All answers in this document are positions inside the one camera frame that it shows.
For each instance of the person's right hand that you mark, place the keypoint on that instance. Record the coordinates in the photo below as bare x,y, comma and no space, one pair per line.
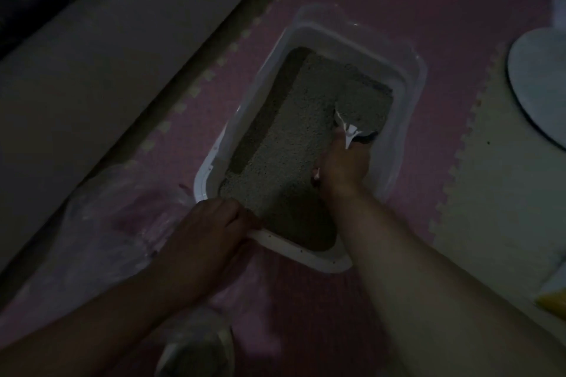
342,169

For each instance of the person's left hand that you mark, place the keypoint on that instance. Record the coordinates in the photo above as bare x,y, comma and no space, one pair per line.
208,244

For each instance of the white slotted litter scoop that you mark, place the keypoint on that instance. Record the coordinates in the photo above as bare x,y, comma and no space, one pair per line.
349,127

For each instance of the clear plastic bag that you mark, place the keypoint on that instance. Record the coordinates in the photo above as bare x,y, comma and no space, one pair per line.
101,231

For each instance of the white cat litter tray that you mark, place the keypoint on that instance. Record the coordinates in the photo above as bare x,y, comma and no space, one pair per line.
398,58

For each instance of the person's right forearm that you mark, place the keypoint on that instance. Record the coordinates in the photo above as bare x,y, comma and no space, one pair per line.
442,292

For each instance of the person's left forearm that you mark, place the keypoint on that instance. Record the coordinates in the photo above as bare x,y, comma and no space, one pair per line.
79,332

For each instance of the white sneaker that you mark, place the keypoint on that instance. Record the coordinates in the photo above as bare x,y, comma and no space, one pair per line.
194,354

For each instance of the pink foam floor mat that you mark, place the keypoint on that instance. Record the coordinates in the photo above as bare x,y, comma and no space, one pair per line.
442,14

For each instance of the white standing fan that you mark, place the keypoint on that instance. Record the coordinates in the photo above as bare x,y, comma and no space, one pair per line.
539,80

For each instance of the yellow plastic bag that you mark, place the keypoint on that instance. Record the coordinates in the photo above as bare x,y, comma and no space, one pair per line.
552,299

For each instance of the white bed frame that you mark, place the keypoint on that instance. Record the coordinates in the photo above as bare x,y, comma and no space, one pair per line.
110,80

